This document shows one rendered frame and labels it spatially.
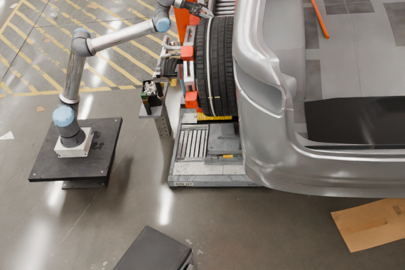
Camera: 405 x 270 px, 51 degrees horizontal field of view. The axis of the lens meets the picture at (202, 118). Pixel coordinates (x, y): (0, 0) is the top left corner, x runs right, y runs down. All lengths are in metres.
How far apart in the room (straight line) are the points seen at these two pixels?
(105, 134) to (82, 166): 0.32
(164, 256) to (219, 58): 1.21
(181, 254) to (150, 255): 0.18
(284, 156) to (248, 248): 1.19
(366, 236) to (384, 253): 0.15
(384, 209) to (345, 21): 1.29
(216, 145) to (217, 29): 0.96
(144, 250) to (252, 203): 0.90
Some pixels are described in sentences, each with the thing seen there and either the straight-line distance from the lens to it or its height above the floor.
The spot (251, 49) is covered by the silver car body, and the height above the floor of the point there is 1.63.
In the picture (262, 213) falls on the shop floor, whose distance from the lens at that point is 3.09.
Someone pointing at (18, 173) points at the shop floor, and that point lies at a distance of 3.90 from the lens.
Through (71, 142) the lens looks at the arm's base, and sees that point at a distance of 3.27.
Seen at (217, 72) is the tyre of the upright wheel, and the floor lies 1.03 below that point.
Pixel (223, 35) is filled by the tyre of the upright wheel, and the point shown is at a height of 1.16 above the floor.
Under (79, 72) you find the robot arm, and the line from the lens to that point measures 3.11.
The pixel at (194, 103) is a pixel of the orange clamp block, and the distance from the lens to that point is 2.61.
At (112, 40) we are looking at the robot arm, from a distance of 2.78.
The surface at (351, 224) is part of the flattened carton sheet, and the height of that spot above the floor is 0.01.
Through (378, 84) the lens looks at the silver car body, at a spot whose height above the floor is 0.93.
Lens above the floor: 2.61
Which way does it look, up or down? 44 degrees down
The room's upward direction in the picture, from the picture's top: 10 degrees counter-clockwise
